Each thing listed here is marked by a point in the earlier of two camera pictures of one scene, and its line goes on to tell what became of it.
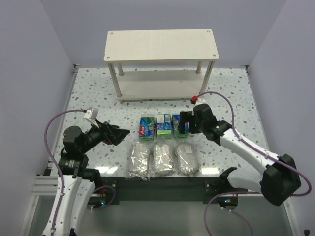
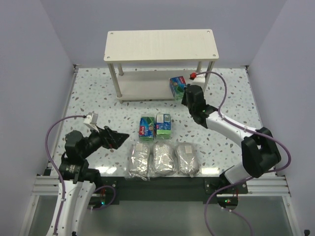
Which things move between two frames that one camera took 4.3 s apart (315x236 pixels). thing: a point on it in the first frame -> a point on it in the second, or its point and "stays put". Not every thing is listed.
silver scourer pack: [162, 163] stays put
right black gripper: [191, 122] -> [188, 96]
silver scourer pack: [139, 162] stays put
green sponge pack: [175, 127] -> [177, 84]
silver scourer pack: [187, 159] stays put
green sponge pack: [146, 125] stays put
